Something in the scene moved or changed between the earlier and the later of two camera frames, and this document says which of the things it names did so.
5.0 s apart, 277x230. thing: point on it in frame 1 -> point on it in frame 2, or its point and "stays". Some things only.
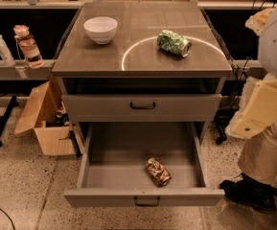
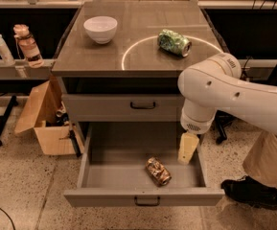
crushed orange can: [157, 171] stays
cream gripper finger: [264, 101] -> [188, 144]
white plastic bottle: [3, 49] stays
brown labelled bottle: [29, 47] stays
